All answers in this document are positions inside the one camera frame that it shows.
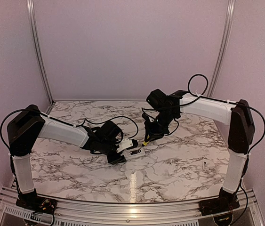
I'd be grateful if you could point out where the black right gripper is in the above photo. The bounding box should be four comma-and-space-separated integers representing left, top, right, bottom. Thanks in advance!
144, 110, 177, 142

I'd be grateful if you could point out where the white remote control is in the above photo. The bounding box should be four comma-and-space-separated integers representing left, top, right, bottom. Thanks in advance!
123, 147, 145, 161

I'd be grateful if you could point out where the yellow handled screwdriver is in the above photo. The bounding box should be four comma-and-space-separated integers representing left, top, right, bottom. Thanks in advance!
142, 135, 154, 147

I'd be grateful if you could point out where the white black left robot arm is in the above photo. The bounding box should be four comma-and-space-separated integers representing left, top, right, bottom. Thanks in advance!
6, 105, 145, 213

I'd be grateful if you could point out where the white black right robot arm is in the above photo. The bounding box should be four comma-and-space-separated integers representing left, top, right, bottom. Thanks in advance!
142, 89, 255, 212

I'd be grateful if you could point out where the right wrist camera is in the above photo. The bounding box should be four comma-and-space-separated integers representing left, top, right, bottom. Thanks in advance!
142, 113, 155, 125

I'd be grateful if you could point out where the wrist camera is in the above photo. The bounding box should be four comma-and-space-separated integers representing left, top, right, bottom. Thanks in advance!
116, 138, 138, 153
142, 113, 155, 125

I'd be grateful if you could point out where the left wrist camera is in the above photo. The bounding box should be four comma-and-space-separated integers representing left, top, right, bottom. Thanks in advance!
116, 138, 138, 153

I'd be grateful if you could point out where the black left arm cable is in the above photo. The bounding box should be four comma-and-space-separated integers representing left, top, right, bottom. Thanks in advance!
0, 110, 139, 177

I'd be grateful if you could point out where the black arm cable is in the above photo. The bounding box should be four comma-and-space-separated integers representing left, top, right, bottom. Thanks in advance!
0, 110, 139, 177
187, 74, 265, 156

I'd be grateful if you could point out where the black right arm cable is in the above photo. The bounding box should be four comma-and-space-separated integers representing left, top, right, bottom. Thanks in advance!
187, 74, 265, 156

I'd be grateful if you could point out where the aluminium front frame rail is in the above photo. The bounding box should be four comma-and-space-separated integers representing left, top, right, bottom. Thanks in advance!
0, 187, 265, 226

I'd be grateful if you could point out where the aluminium right corner post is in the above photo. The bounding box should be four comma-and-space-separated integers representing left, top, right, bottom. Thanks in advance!
208, 0, 236, 97

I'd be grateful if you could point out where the aluminium corner post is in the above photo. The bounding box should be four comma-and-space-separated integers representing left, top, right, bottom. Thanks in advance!
208, 0, 236, 97
27, 0, 54, 105

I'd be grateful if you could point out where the aluminium left corner post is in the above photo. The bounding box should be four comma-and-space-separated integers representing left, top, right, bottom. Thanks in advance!
27, 0, 54, 105

